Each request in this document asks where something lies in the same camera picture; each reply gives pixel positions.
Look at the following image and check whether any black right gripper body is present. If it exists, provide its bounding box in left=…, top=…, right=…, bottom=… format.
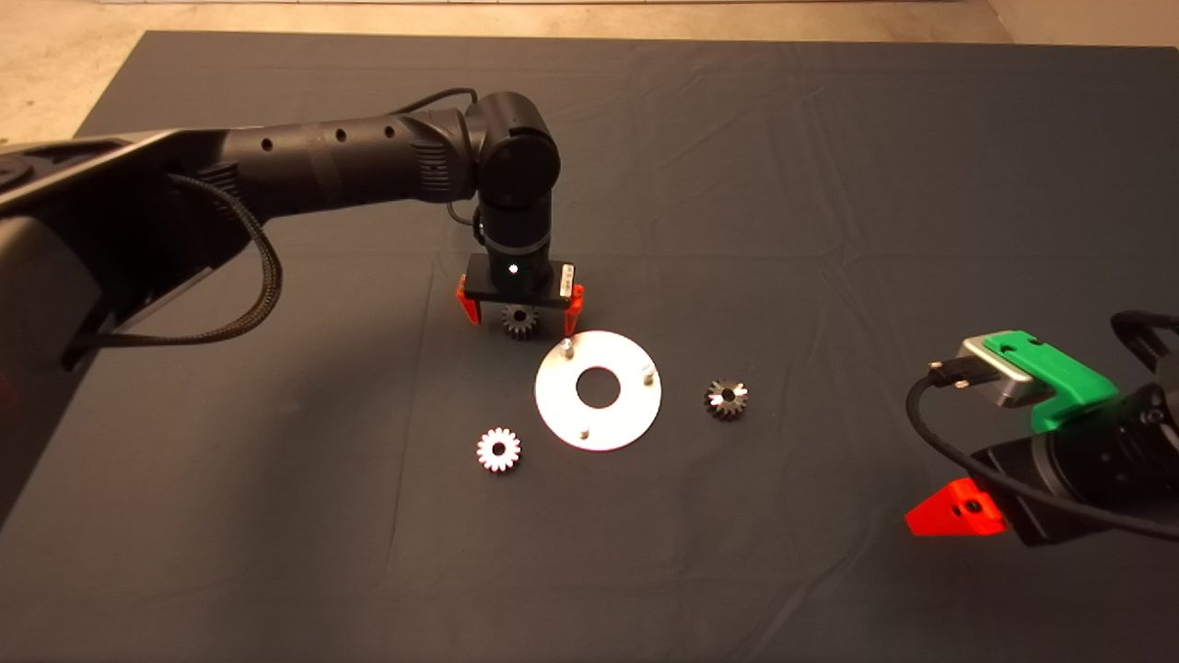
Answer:
left=971, top=433, right=1099, bottom=547

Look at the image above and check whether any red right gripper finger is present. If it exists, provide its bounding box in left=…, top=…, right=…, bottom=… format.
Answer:
left=905, top=477, right=1007, bottom=538

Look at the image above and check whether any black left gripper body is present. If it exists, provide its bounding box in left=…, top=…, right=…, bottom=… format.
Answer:
left=463, top=245, right=578, bottom=309

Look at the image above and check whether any white round peg plate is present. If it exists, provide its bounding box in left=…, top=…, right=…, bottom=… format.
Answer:
left=534, top=330, right=663, bottom=452

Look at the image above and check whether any dark table cloth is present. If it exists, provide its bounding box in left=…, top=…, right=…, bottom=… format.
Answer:
left=0, top=30, right=1179, bottom=663

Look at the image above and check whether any silver right camera box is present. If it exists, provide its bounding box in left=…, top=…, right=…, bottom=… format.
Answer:
left=956, top=337, right=1056, bottom=408

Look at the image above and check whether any green right camera mount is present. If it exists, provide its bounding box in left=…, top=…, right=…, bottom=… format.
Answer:
left=983, top=330, right=1120, bottom=434

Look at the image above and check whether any black ribbed cable loop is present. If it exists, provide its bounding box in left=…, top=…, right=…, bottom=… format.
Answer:
left=1110, top=310, right=1179, bottom=374

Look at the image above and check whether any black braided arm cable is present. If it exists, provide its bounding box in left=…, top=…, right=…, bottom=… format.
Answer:
left=69, top=173, right=284, bottom=349

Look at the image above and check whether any black left camera cable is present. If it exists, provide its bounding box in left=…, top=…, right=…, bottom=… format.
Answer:
left=391, top=87, right=486, bottom=248

